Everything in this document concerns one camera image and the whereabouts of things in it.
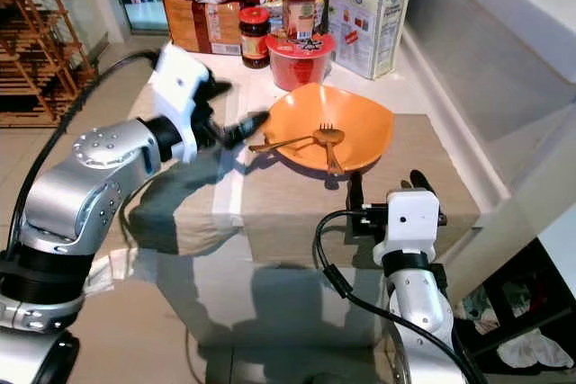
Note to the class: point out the dark jar with red lid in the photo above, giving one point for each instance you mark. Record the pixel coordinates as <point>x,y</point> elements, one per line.
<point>254,42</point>

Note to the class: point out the metal fork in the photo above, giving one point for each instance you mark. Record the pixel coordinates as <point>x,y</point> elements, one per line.
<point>334,161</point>

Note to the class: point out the wooden slatted rack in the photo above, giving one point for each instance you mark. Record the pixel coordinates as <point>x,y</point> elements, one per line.
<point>45,42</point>

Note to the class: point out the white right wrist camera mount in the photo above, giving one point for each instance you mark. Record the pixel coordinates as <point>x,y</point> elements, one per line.
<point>409,218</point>

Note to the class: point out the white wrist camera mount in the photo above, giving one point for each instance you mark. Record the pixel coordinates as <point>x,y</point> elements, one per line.
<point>409,218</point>
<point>180,87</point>

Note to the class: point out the jar with brown lid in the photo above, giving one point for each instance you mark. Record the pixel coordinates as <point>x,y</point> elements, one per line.
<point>299,11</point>

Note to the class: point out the brown food box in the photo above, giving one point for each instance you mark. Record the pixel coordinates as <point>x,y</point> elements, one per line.
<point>189,20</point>

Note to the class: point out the white crumpled cloth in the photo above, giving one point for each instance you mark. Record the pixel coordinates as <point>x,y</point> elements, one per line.
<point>535,350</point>

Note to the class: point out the orange bowl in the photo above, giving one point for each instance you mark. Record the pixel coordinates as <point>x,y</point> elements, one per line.
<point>364,114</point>

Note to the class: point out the metal spoon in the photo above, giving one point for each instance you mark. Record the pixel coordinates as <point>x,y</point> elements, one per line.
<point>328,136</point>

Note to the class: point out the white printed carton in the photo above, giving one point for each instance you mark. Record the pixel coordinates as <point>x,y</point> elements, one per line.
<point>369,15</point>

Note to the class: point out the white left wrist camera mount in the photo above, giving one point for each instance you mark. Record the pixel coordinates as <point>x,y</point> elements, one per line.
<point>180,87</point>

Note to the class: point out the red instant noodle cup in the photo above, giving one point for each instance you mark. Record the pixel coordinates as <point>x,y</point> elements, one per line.
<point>297,65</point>

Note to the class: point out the grey linen placemat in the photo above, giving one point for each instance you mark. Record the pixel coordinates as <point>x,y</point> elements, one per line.
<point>297,204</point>
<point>189,213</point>

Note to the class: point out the black storage rack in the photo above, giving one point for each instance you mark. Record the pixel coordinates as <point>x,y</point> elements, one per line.
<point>472,339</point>

